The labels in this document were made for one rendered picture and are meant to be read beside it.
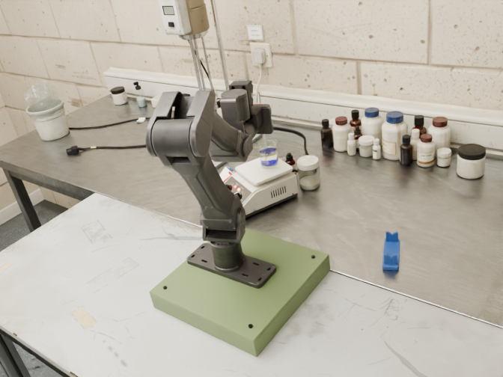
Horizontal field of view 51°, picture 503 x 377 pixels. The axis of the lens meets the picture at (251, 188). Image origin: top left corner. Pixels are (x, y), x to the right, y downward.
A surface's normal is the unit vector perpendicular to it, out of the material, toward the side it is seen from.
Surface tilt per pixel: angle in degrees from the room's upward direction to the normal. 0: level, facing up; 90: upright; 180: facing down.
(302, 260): 0
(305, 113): 90
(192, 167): 117
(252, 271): 0
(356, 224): 0
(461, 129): 90
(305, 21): 90
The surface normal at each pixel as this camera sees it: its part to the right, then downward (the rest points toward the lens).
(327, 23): -0.59, 0.48
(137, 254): -0.15, -0.85
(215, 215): -0.18, 0.85
